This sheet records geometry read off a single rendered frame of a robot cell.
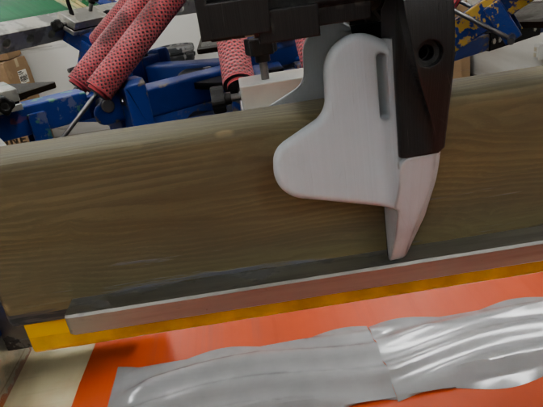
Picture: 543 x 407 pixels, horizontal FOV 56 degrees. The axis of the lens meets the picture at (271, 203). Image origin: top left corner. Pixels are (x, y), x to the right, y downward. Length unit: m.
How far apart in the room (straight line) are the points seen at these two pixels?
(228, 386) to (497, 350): 0.17
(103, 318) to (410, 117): 0.14
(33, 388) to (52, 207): 0.21
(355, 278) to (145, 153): 0.10
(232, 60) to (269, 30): 0.63
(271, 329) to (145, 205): 0.20
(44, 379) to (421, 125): 0.32
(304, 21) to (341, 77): 0.02
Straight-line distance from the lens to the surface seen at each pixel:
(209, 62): 1.23
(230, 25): 0.17
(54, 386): 0.40
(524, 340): 0.38
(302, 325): 0.39
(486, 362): 0.35
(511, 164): 0.23
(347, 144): 0.19
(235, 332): 0.39
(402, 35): 0.17
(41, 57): 4.74
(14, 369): 0.42
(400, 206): 0.20
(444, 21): 0.17
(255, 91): 0.61
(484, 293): 0.42
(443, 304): 0.40
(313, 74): 0.24
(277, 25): 0.17
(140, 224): 0.22
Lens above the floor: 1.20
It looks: 25 degrees down
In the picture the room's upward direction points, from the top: 9 degrees counter-clockwise
